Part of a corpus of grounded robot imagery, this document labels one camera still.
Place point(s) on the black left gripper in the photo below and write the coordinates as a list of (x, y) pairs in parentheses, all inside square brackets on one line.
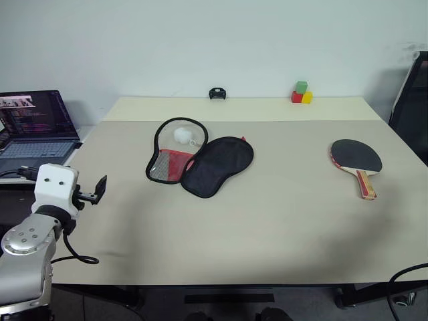
[(87, 197)]

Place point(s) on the black red paddle case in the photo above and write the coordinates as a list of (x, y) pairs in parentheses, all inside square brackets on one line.
[(214, 167)]

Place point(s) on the black rubber table tennis paddle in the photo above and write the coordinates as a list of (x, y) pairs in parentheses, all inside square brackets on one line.
[(356, 157)]

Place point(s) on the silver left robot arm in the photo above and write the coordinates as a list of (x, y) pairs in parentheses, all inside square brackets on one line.
[(23, 240)]

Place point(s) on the open dark laptop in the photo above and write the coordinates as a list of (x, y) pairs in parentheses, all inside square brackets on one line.
[(36, 133)]

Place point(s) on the white fluffy ball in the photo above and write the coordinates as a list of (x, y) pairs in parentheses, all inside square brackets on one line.
[(182, 135)]

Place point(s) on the small black clip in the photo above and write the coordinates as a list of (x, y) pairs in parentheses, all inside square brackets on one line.
[(217, 93)]

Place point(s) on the red cube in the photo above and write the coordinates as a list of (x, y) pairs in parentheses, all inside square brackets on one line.
[(296, 97)]

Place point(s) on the green cube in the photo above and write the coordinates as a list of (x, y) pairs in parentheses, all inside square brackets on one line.
[(301, 87)]

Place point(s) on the yellow cube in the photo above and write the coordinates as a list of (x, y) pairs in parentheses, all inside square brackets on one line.
[(307, 98)]

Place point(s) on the black office chair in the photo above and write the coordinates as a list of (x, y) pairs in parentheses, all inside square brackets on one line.
[(409, 110)]

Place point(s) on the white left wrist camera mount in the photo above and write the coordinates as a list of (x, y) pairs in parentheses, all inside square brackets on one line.
[(53, 187)]

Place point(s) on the black table frame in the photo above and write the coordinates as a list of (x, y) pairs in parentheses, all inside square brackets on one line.
[(234, 287)]

